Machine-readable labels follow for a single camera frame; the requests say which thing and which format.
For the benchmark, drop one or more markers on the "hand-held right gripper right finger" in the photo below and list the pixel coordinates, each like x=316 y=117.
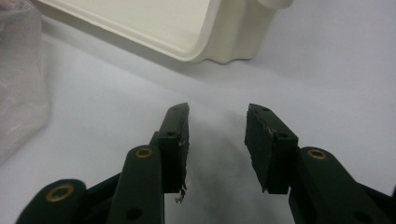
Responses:
x=267 y=155

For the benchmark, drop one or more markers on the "white plastic bin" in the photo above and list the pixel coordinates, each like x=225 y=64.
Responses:
x=149 y=21

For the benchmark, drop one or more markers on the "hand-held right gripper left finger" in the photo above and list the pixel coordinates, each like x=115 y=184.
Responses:
x=174 y=149

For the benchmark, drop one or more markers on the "clear plastic bag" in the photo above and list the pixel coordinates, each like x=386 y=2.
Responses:
x=18 y=87

